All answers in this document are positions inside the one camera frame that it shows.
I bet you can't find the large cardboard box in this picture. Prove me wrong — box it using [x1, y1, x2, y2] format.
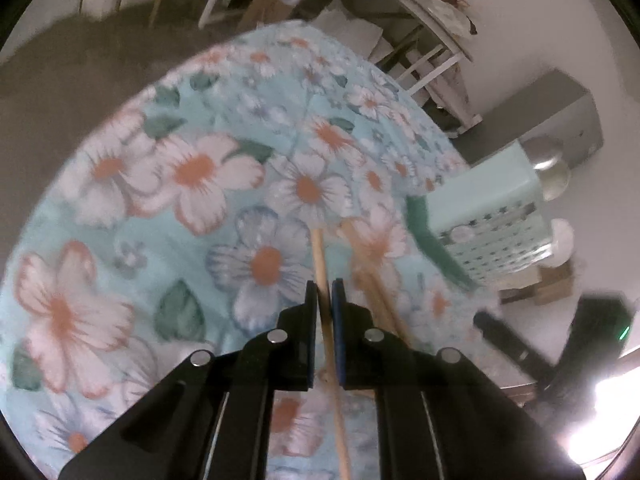
[500, 262, 576, 306]

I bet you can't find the grey refrigerator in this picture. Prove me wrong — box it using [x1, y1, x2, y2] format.
[467, 70, 603, 171]

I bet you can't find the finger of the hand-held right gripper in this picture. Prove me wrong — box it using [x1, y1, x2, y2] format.
[472, 310, 556, 383]

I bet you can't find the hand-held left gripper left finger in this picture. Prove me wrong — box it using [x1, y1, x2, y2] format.
[57, 280, 321, 480]

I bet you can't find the mint green utensil holder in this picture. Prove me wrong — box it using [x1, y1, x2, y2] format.
[405, 140, 553, 291]

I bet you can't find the white pillow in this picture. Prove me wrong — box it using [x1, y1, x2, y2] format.
[310, 2, 386, 61]

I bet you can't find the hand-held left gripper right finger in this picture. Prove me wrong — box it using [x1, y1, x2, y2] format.
[330, 277, 586, 480]

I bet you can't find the white ceramic spoon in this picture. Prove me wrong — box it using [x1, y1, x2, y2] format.
[549, 219, 577, 267]

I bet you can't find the floral blue blanket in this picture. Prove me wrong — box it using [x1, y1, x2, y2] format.
[0, 22, 506, 480]

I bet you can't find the long white table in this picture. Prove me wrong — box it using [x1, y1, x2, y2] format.
[197, 0, 483, 128]

